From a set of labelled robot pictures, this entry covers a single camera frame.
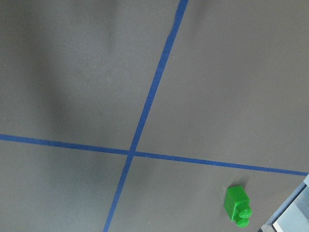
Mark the green block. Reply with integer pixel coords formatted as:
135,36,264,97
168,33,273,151
224,186,253,228

